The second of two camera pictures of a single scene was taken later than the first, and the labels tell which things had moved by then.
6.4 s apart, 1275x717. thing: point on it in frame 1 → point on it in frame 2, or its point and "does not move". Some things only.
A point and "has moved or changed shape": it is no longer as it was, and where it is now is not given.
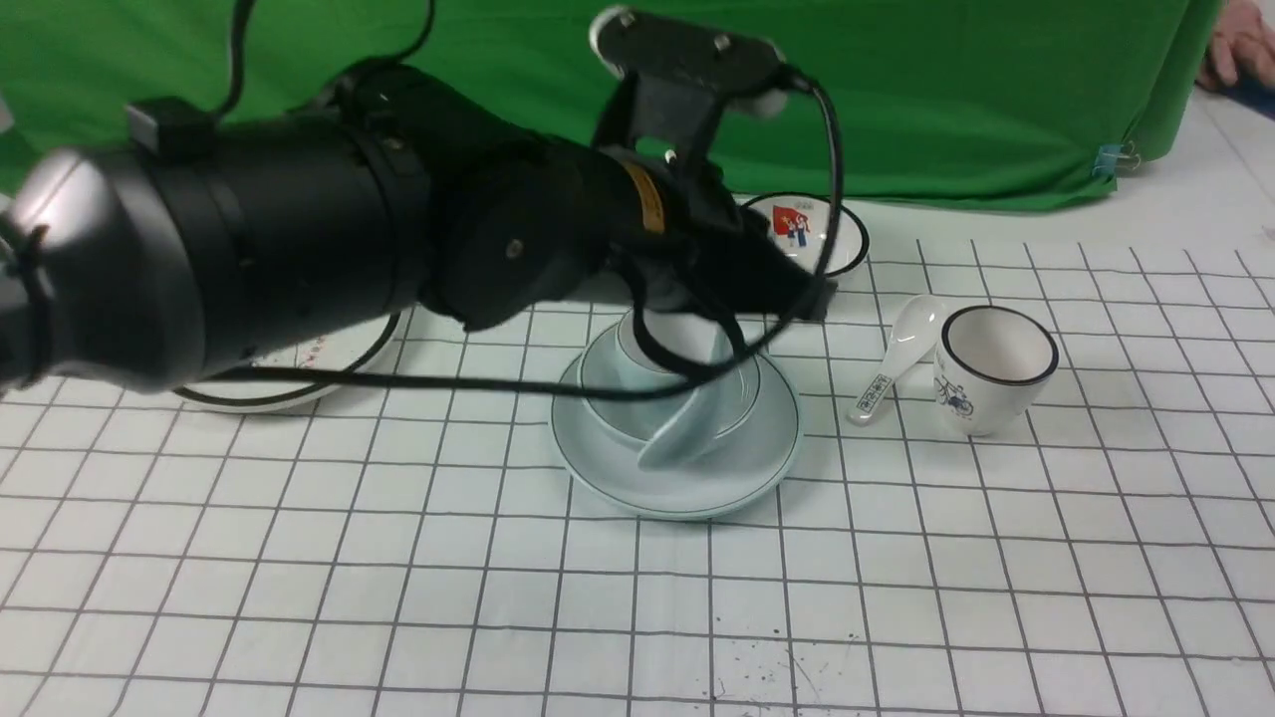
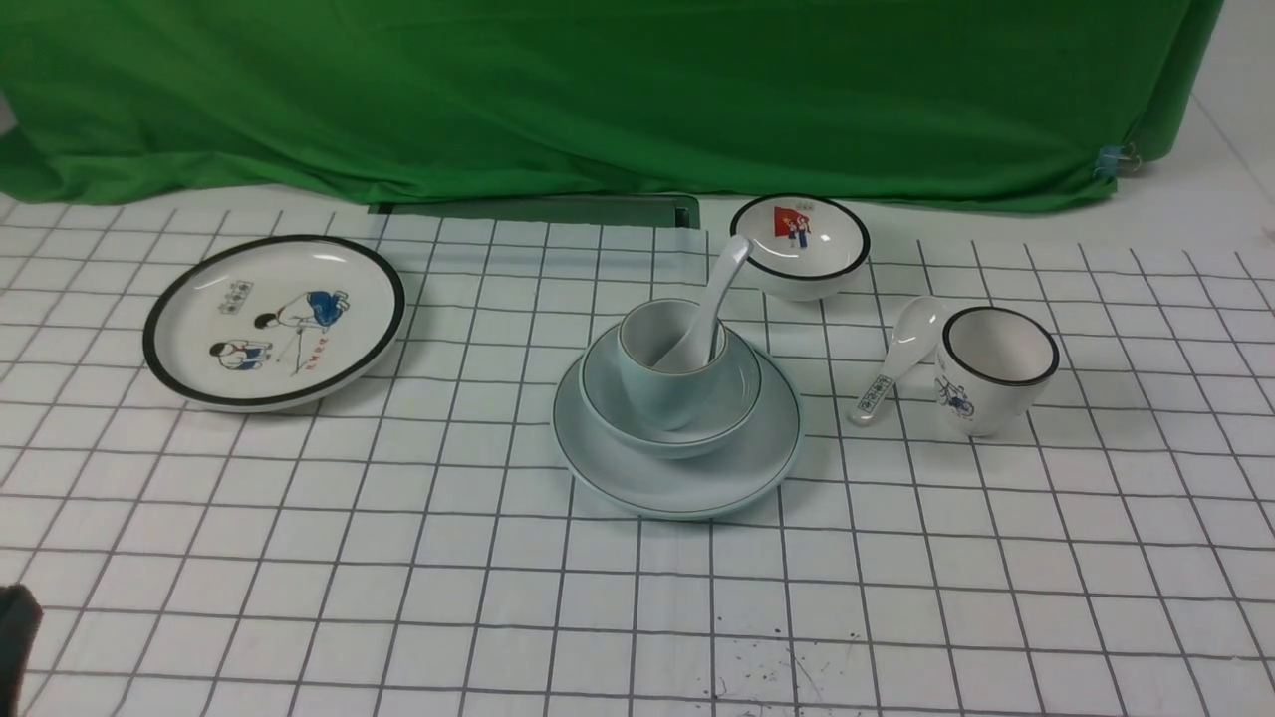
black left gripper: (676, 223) → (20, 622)
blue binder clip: (1114, 157) does not move
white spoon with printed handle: (915, 335) does not move
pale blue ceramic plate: (740, 471) does not move
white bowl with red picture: (800, 221) does not move
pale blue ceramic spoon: (688, 437) has moved or changed shape
